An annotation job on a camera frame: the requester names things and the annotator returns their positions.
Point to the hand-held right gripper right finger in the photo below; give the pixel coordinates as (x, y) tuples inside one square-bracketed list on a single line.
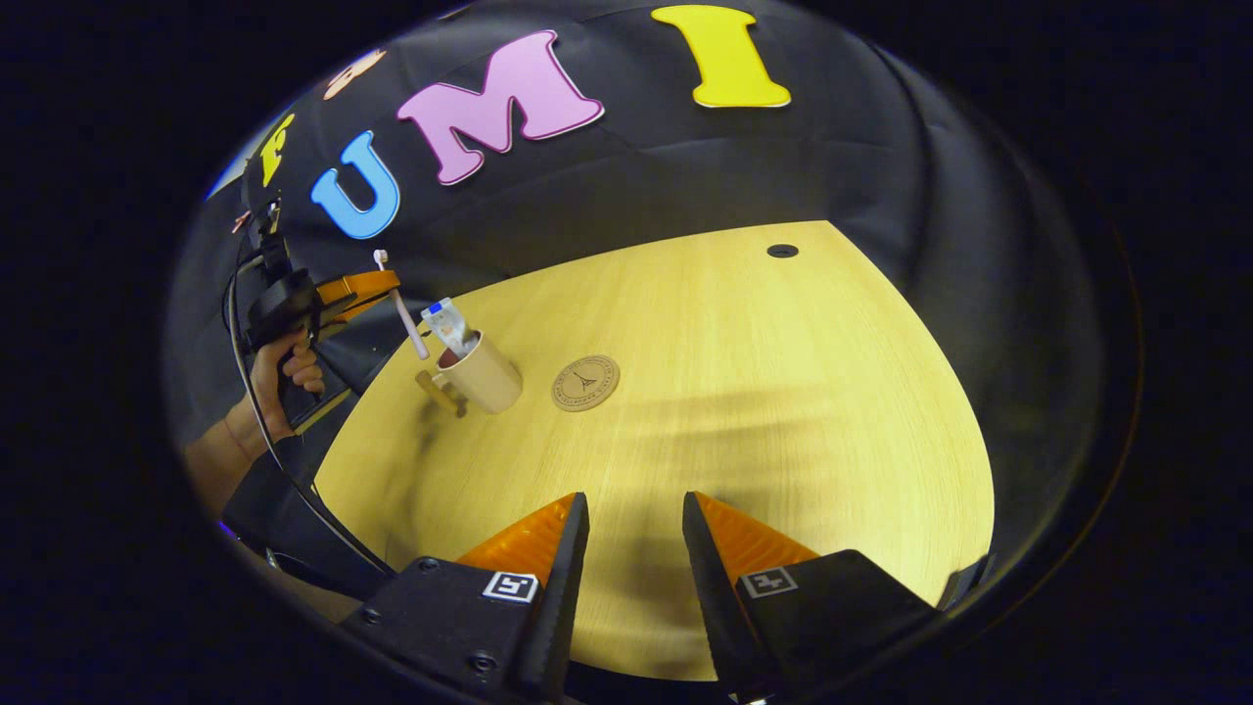
[(707, 587)]

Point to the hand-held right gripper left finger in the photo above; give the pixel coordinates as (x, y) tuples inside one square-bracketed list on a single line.
[(568, 587)]

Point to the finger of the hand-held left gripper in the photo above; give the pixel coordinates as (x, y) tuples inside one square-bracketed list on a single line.
[(367, 283), (352, 305)]

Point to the white toothbrush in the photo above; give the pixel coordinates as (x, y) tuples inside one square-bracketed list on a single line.
[(406, 313)]

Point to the white toothpaste tube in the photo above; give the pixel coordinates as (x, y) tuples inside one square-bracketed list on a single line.
[(452, 328)]

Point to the round cork coaster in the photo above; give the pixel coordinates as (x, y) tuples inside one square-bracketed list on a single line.
[(585, 383)]

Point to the yellow wooden desktop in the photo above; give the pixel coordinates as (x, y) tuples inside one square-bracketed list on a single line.
[(783, 411)]

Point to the copper backdrop clip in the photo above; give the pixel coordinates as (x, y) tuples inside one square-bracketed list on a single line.
[(240, 221)]

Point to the black desk edge clamp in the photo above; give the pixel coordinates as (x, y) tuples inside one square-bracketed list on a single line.
[(964, 580)]

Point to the black backdrop cloth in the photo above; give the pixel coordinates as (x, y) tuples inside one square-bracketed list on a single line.
[(685, 166)]

